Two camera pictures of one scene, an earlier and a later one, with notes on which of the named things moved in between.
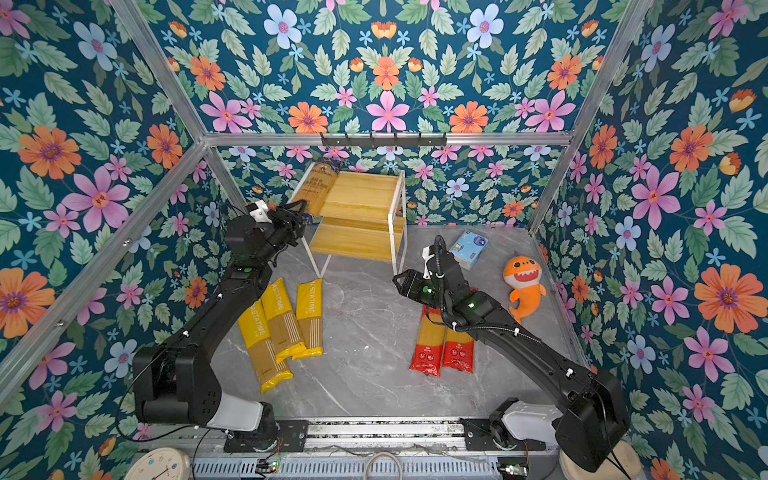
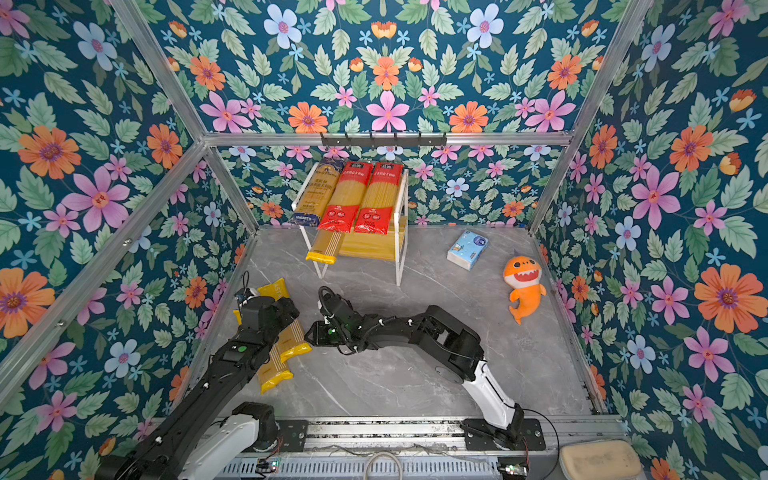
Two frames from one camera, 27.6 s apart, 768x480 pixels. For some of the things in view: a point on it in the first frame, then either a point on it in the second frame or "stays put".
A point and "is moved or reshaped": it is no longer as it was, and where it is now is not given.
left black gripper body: x=282 y=230 -> x=281 y=315
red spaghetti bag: x=429 y=352 is moved or reshaped
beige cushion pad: x=622 y=463 stays put
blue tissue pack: x=469 y=248 stays put
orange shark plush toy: x=524 y=275 stays put
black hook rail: x=383 y=140 stays put
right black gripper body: x=425 y=291 -> x=329 y=335
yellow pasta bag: x=309 y=304 -> x=325 y=247
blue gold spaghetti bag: x=317 y=184 stays put
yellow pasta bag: x=282 y=324 stays put
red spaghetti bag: x=459 y=350 is moved or reshaped
